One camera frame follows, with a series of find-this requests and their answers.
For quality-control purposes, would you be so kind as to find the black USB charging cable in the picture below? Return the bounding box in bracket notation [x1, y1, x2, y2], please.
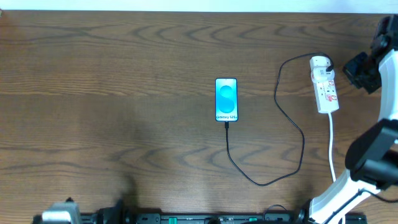
[224, 52, 335, 187]

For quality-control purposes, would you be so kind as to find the blue Galaxy smartphone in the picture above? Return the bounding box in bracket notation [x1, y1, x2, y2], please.
[215, 78, 238, 122]

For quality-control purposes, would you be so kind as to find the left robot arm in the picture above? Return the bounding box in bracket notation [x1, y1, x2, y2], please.
[96, 200, 134, 224]

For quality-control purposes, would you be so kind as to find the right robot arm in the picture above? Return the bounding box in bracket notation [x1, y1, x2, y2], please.
[297, 15, 397, 223]

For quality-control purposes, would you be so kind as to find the white charger plug adapter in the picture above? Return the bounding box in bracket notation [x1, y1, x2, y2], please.
[310, 55, 333, 71]

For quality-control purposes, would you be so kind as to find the white power strip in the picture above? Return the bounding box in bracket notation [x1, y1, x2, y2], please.
[311, 67, 340, 114]

